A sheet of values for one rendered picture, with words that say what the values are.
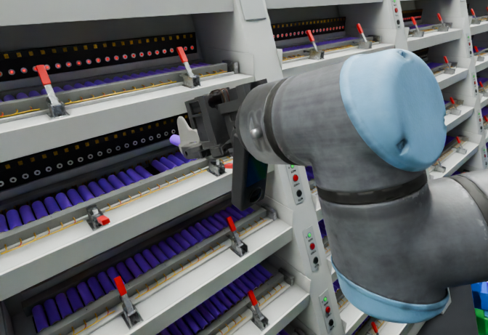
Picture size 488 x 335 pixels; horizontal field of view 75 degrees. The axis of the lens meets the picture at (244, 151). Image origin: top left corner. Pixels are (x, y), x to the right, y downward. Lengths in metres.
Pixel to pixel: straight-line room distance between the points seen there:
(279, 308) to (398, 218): 0.69
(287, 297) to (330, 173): 0.71
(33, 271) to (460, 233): 0.57
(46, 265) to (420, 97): 0.57
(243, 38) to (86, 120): 0.40
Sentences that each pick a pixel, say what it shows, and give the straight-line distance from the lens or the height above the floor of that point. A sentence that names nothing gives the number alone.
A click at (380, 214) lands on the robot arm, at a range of 0.26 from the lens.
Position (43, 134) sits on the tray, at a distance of 0.60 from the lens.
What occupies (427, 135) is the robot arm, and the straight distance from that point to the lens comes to 0.26.
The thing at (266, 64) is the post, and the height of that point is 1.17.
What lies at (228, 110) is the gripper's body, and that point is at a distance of 0.38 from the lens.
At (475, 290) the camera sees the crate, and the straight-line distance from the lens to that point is 1.11.
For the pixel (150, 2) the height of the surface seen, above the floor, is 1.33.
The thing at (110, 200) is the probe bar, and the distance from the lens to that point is 0.66.
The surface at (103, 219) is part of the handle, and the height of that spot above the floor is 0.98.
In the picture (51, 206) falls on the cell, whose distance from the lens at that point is 0.69.
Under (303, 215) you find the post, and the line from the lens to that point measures 0.88.
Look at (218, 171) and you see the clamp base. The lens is 0.70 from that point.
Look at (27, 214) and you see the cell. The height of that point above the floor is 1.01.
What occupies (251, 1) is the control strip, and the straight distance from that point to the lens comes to 0.84.
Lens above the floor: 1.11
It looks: 9 degrees down
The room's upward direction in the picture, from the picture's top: 15 degrees counter-clockwise
